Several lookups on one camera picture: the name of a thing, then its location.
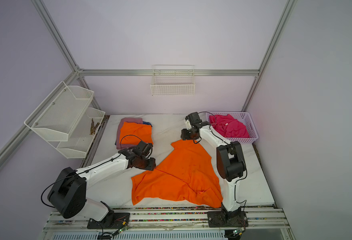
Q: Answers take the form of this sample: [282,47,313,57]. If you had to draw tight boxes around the folded mauve t-shirt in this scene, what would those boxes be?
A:
[115,118,143,150]

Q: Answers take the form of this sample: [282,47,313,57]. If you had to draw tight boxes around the wooden clothespins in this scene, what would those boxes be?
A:
[90,119,101,135]

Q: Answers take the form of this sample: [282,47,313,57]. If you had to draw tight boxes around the aluminium frame profile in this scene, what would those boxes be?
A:
[0,1,297,171]

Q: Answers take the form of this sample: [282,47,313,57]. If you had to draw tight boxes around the white mesh upper shelf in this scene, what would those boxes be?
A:
[24,82,94,142]

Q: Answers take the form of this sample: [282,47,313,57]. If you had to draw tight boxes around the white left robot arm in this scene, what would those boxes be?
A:
[47,150,156,222]

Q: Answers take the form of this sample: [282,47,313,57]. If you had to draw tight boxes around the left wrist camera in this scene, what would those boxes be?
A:
[135,141,153,158]

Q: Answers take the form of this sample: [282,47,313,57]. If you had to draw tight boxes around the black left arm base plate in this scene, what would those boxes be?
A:
[87,213,131,230]

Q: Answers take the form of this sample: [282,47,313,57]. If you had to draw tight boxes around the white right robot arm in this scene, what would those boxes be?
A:
[181,120,247,220]

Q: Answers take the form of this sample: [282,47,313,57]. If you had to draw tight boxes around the orange t-shirt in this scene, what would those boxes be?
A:
[132,140,224,208]
[120,123,154,145]

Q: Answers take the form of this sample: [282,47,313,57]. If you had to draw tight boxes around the white mesh lower shelf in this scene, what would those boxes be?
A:
[49,108,105,159]

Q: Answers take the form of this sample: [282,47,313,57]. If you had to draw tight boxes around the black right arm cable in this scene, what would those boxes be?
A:
[192,111,249,217]

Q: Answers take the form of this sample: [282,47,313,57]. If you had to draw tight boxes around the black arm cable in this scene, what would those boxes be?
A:
[192,111,249,217]
[40,134,153,240]

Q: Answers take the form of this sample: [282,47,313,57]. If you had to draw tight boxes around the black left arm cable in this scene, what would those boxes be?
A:
[40,134,153,240]

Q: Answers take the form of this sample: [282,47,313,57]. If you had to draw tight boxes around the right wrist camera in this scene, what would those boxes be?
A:
[185,112,203,128]

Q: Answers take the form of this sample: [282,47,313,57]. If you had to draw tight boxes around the pink t-shirt in basket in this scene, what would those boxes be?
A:
[209,115,250,138]

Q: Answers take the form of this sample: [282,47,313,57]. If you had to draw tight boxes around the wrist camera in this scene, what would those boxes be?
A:
[185,112,203,128]
[135,141,153,158]

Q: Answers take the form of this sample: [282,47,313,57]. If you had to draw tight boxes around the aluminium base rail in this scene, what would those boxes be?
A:
[38,207,295,240]

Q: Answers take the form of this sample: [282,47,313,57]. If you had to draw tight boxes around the white mesh shelf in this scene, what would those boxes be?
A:
[49,108,105,159]
[24,82,94,142]

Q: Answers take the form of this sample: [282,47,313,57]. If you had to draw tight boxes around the lilac perforated plastic basket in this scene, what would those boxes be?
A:
[205,112,259,144]

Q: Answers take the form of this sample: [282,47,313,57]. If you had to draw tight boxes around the folded blue t-shirt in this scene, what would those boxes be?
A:
[143,121,152,126]

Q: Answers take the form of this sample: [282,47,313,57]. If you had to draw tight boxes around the folded orange t-shirt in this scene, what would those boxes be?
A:
[120,123,154,145]

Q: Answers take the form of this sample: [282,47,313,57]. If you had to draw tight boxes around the white wire wall basket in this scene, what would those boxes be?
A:
[151,65,196,97]

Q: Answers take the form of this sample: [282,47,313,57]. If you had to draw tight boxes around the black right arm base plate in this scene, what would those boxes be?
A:
[207,211,249,228]

